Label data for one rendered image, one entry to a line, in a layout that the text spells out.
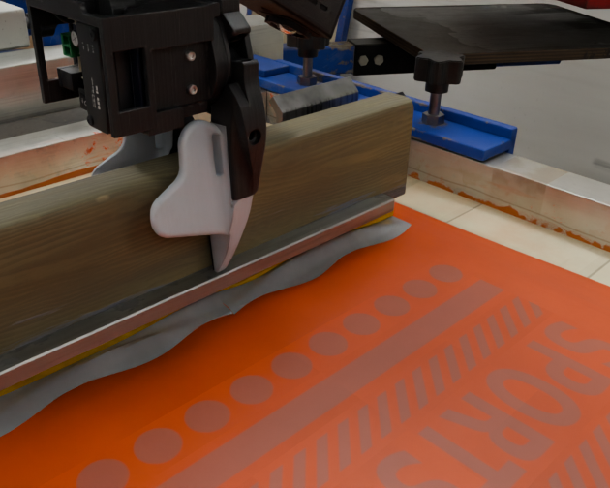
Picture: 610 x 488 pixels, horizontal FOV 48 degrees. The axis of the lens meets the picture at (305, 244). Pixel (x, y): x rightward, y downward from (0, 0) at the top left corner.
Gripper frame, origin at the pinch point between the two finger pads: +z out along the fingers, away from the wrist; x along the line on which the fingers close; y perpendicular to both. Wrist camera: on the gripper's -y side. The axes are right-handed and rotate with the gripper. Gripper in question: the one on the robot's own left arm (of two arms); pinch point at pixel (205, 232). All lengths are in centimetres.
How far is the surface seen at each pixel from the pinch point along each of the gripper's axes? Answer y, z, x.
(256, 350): 1.1, 4.9, 5.9
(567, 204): -25.6, 2.3, 10.9
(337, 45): -68, 7, -52
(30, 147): 0.2, 1.3, -23.6
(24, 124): -113, 99, -311
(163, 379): 6.4, 4.9, 4.4
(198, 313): 1.7, 4.5, 1.1
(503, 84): -200, 47, -92
